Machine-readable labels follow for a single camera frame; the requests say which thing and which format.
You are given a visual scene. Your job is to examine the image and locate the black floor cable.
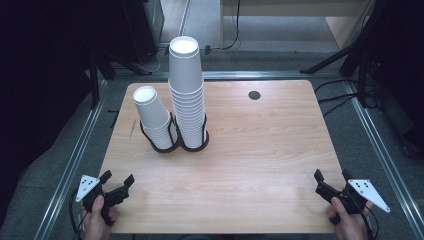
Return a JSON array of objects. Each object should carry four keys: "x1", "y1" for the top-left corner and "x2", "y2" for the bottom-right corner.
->
[
  {"x1": 318, "y1": 93, "x2": 358, "y2": 104},
  {"x1": 313, "y1": 78, "x2": 360, "y2": 95}
]

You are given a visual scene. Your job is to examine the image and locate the black tripod stand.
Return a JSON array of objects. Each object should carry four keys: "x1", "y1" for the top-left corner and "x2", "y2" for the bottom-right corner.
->
[{"x1": 299, "y1": 0, "x2": 381, "y2": 109}]

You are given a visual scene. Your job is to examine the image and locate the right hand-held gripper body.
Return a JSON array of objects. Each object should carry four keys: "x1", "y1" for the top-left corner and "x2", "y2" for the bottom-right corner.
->
[{"x1": 314, "y1": 179, "x2": 391, "y2": 214}]

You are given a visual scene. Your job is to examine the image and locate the left hand-held gripper cable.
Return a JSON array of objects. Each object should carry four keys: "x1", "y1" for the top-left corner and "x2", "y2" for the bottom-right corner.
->
[{"x1": 68, "y1": 189, "x2": 85, "y2": 240}]

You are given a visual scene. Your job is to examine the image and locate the right hand-held gripper cable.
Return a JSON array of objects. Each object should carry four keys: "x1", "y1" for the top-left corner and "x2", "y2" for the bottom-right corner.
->
[{"x1": 362, "y1": 205, "x2": 381, "y2": 240}]

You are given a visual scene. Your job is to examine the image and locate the black double cup holder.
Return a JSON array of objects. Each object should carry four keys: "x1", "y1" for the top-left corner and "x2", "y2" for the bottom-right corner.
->
[{"x1": 139, "y1": 111, "x2": 210, "y2": 154}]

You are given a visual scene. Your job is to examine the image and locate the person's right hand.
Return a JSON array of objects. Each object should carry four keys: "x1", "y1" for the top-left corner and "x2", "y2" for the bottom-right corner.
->
[{"x1": 326, "y1": 197, "x2": 374, "y2": 240}]

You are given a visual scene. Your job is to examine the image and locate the dark computer tower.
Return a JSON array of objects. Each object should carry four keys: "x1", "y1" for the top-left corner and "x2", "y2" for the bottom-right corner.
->
[{"x1": 121, "y1": 0, "x2": 165, "y2": 65}]

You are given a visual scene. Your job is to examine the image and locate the aluminium frame rail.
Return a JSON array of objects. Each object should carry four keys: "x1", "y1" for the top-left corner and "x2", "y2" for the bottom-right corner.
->
[
  {"x1": 343, "y1": 79, "x2": 424, "y2": 240},
  {"x1": 113, "y1": 70, "x2": 348, "y2": 81},
  {"x1": 33, "y1": 79, "x2": 109, "y2": 240}
]

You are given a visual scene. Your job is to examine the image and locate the short stack of white cups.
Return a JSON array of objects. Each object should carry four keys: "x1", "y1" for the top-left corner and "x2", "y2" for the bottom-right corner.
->
[{"x1": 132, "y1": 85, "x2": 179, "y2": 150}]

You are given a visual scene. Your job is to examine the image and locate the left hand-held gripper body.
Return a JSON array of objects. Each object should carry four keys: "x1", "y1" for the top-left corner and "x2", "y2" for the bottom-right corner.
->
[{"x1": 75, "y1": 174, "x2": 131, "y2": 228}]

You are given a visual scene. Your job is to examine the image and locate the beige desk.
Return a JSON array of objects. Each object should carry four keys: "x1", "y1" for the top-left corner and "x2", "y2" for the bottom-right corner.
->
[{"x1": 221, "y1": 0, "x2": 378, "y2": 51}]

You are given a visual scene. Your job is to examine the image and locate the black floor tape mark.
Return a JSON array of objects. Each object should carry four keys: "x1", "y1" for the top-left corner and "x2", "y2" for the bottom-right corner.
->
[{"x1": 107, "y1": 109, "x2": 120, "y2": 129}]

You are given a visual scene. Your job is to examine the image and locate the tall stack of white cups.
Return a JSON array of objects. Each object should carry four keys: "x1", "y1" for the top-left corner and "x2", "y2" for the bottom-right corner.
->
[{"x1": 167, "y1": 35, "x2": 207, "y2": 149}]

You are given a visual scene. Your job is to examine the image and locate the dark curtain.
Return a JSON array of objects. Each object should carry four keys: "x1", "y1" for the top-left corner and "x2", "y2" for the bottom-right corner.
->
[{"x1": 0, "y1": 0, "x2": 98, "y2": 221}]

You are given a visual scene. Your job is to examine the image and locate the person's left hand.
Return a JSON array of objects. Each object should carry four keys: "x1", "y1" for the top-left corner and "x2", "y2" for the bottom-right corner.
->
[{"x1": 82, "y1": 195, "x2": 118, "y2": 240}]

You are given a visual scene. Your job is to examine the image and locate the hand-held gripper cable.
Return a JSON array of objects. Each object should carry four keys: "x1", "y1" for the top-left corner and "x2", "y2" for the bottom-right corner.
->
[
  {"x1": 362, "y1": 205, "x2": 381, "y2": 240},
  {"x1": 68, "y1": 189, "x2": 85, "y2": 240}
]

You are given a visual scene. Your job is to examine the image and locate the black hanging cable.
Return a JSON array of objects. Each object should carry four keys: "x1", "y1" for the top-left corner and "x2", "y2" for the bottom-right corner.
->
[{"x1": 221, "y1": 0, "x2": 242, "y2": 52}]

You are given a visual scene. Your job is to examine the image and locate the black metal stand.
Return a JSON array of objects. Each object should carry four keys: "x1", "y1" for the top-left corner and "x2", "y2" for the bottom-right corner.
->
[{"x1": 87, "y1": 49, "x2": 117, "y2": 111}]

